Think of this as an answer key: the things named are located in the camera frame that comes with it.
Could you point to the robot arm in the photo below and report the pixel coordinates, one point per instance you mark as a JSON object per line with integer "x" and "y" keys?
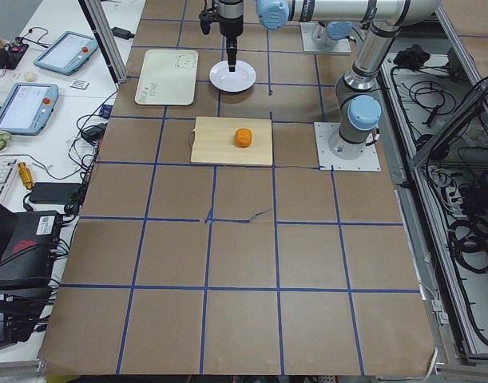
{"x": 361, "y": 112}

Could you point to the black computer box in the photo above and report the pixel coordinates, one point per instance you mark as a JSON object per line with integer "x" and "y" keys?
{"x": 27, "y": 244}

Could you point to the wooden cutting board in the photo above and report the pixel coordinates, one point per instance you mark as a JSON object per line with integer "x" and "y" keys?
{"x": 215, "y": 141}

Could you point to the lower blue teach pendant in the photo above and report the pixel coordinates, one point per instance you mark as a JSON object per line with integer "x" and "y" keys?
{"x": 27, "y": 108}

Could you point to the orange fruit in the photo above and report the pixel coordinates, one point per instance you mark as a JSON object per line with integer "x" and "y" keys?
{"x": 243, "y": 137}

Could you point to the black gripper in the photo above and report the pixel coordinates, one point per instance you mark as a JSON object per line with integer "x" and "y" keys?
{"x": 231, "y": 20}

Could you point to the gold metal cylinder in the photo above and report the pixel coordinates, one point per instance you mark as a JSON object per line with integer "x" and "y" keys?
{"x": 25, "y": 176}

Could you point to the black power brick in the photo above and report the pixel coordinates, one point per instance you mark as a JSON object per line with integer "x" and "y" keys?
{"x": 53, "y": 193}

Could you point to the blue teach pendant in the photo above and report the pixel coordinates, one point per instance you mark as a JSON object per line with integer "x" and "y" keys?
{"x": 68, "y": 54}
{"x": 27, "y": 108}

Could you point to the white round plate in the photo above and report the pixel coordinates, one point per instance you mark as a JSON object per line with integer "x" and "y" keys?
{"x": 243, "y": 78}

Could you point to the upper blue teach pendant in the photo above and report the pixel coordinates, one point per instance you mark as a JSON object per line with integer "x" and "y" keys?
{"x": 68, "y": 54}

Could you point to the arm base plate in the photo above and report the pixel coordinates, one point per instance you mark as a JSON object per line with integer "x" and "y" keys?
{"x": 335, "y": 154}
{"x": 326, "y": 37}

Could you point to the cream bear tray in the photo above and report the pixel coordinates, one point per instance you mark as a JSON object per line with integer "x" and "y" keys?
{"x": 168, "y": 77}

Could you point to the aluminium frame post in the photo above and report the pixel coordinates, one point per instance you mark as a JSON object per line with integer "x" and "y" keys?
{"x": 99, "y": 25}

